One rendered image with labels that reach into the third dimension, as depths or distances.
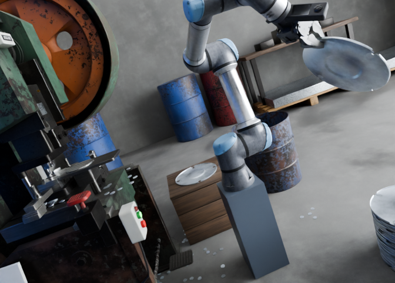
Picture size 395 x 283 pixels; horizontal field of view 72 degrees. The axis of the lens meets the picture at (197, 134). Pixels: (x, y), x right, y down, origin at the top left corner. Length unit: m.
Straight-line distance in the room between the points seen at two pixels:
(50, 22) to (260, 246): 1.51
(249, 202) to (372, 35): 4.59
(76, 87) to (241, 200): 1.04
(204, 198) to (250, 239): 0.46
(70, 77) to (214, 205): 1.09
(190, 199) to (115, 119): 3.18
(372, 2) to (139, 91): 3.96
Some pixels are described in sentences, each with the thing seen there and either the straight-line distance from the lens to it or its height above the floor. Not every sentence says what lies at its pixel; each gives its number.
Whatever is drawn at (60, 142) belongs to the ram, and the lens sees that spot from 1.27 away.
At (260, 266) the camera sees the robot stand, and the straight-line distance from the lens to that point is 1.44.
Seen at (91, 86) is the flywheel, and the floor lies 1.09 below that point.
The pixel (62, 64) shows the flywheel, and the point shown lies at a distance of 1.65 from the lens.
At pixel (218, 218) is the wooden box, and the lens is 1.76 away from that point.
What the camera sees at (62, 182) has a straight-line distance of 1.31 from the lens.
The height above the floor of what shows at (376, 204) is 0.24.
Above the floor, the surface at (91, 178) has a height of 0.72.
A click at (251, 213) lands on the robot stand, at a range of 1.28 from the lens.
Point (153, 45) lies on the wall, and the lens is 4.49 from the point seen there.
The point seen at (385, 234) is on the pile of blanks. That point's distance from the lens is 1.33.
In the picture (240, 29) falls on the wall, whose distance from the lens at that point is 4.62.
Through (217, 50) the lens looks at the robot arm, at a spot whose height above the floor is 1.04.
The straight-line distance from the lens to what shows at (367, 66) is 1.05.
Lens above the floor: 1.03
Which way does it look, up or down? 14 degrees down
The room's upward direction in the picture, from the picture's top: 20 degrees counter-clockwise
